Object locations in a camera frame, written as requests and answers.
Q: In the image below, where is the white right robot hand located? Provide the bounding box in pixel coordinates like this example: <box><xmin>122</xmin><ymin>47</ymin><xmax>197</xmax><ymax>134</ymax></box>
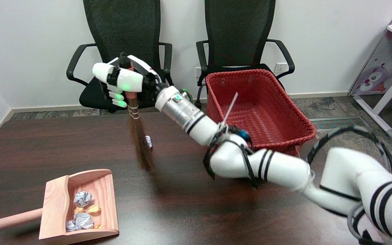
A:
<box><xmin>92</xmin><ymin>53</ymin><xmax>169</xmax><ymax>110</ymax></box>

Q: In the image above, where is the brown straw hand broom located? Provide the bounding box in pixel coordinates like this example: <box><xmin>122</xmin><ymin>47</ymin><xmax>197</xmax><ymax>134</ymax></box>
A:
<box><xmin>119</xmin><ymin>53</ymin><xmax>156</xmax><ymax>171</ymax></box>

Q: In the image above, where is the wooden dustpan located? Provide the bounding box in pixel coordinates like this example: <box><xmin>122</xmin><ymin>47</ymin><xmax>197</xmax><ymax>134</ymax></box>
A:
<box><xmin>0</xmin><ymin>169</ymin><xmax>119</xmax><ymax>245</ymax></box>

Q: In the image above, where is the black mesh office chair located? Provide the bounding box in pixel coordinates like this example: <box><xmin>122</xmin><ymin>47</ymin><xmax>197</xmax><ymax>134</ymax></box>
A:
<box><xmin>195</xmin><ymin>0</ymin><xmax>295</xmax><ymax>109</ymax></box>
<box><xmin>66</xmin><ymin>0</ymin><xmax>176</xmax><ymax>113</ymax></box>

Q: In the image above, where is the white zip tie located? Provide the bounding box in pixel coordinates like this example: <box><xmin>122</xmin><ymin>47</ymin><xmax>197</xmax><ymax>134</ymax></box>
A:
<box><xmin>220</xmin><ymin>92</ymin><xmax>239</xmax><ymax>134</ymax></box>

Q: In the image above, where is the red woven basket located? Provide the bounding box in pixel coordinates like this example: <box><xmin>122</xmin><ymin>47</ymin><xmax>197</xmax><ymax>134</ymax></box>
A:
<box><xmin>205</xmin><ymin>69</ymin><xmax>317</xmax><ymax>157</ymax></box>

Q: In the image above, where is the floor vent grille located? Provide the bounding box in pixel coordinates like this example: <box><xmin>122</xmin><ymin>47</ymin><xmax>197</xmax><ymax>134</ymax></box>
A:
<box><xmin>310</xmin><ymin>117</ymin><xmax>370</xmax><ymax>131</ymax></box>

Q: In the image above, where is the thin black cable loop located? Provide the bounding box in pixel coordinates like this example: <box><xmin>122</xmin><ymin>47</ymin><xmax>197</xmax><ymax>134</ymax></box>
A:
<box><xmin>240</xmin><ymin>141</ymin><xmax>259</xmax><ymax>189</ymax></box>

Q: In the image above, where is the thick braided black cable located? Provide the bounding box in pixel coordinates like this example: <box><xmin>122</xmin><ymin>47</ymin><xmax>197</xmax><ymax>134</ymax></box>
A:
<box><xmin>307</xmin><ymin>126</ymin><xmax>392</xmax><ymax>245</ymax></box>

